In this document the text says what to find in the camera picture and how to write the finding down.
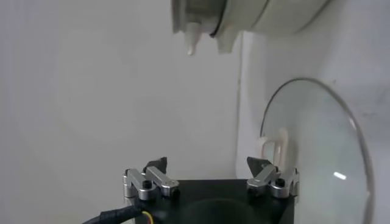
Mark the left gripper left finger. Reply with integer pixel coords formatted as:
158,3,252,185
122,156,181,201

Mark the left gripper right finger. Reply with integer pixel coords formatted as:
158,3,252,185
246,156,300,200

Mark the glass lid with white handle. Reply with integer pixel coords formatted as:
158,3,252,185
259,77,375,224

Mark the white electric cooker base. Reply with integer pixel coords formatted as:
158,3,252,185
170,0,333,57

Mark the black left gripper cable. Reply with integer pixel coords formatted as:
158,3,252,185
81,203,149,224

